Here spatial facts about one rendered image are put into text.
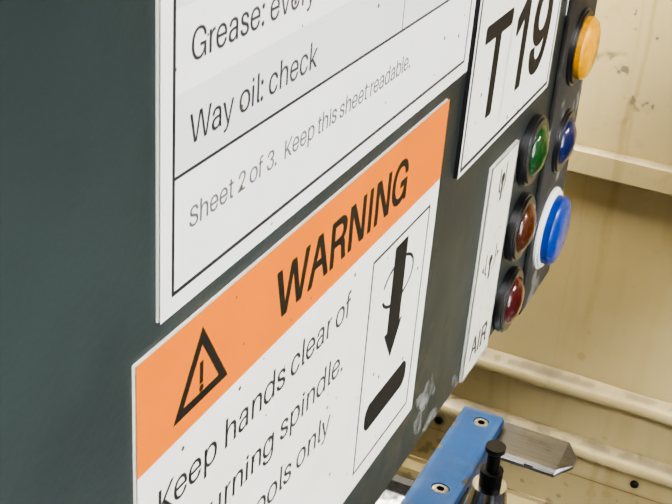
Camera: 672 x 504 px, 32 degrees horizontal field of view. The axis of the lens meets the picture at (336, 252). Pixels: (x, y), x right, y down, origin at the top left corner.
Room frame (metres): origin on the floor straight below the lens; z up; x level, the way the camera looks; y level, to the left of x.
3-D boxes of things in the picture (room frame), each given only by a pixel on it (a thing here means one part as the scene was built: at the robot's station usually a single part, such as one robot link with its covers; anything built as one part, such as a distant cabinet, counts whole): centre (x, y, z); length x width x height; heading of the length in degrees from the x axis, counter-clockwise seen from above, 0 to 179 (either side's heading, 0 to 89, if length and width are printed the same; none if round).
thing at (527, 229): (0.40, -0.07, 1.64); 0.02 x 0.01 x 0.02; 157
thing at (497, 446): (0.69, -0.13, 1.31); 0.02 x 0.02 x 0.03
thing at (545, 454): (0.84, -0.19, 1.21); 0.07 x 0.05 x 0.01; 67
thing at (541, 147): (0.40, -0.07, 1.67); 0.02 x 0.01 x 0.02; 157
